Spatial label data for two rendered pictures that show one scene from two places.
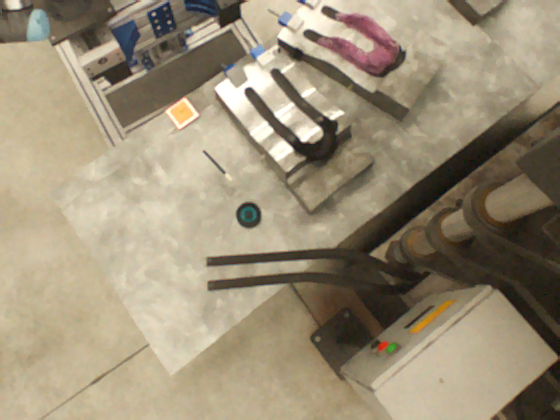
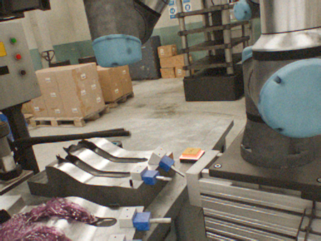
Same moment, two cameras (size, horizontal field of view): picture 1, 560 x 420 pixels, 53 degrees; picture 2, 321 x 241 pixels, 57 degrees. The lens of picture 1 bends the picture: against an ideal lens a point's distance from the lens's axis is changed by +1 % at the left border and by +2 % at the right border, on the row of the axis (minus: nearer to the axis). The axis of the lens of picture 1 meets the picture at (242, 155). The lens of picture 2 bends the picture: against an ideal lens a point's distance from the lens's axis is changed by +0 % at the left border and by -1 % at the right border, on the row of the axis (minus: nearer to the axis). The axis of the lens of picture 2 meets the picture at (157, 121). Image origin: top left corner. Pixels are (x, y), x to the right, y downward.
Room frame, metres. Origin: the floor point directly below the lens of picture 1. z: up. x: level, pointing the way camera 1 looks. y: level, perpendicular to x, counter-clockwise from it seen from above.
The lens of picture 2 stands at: (1.61, -0.47, 1.33)
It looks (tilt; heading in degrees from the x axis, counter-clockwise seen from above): 17 degrees down; 150
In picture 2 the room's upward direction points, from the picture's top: 10 degrees counter-clockwise
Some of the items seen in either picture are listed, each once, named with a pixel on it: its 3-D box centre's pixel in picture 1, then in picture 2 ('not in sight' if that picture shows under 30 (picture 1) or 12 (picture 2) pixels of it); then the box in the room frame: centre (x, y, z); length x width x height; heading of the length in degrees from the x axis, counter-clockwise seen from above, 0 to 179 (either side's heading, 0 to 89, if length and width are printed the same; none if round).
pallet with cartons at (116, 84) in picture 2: not in sight; (96, 86); (-4.30, 1.62, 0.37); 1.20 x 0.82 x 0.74; 35
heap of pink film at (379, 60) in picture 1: (360, 40); (40, 223); (0.85, -0.43, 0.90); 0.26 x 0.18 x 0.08; 48
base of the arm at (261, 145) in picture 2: not in sight; (276, 130); (1.22, 0.03, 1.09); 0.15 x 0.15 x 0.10
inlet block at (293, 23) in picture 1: (283, 18); (146, 221); (0.99, -0.20, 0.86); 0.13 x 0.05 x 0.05; 48
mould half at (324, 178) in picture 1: (292, 124); (98, 168); (0.59, -0.17, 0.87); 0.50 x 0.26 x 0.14; 30
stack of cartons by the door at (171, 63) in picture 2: not in sight; (175, 61); (-4.88, 4.06, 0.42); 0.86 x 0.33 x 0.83; 27
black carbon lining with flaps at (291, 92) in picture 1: (293, 113); (97, 157); (0.61, -0.17, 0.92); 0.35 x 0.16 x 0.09; 30
